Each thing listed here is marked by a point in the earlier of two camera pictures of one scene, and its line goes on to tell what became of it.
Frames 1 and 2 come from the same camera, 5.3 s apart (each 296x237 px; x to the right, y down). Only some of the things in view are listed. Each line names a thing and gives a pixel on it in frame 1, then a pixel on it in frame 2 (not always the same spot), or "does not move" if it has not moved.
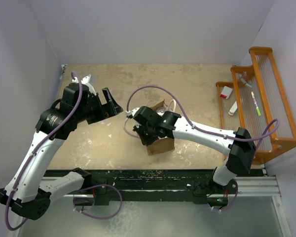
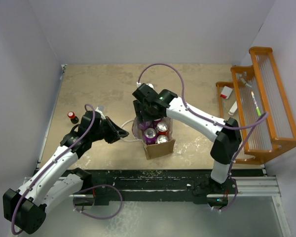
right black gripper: [138, 128] -> [141, 114]
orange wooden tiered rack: [255, 100] does not move
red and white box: [226, 92] does not move
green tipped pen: [258, 110] does not move
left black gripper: [106, 110] -> [118, 133]
